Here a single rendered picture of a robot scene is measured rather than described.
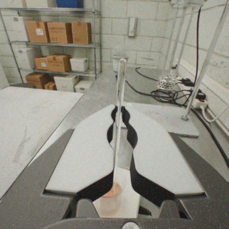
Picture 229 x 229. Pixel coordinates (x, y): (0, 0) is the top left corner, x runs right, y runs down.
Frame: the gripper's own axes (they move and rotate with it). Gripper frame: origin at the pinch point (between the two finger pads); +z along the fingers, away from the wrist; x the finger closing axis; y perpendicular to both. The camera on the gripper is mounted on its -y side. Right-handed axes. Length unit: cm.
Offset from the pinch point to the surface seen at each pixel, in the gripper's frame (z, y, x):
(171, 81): 33.1, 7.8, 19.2
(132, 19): 233, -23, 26
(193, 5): 32.3, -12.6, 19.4
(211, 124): 33, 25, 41
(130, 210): -1.4, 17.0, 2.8
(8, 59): 276, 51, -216
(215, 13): 81, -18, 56
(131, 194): 1.0, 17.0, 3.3
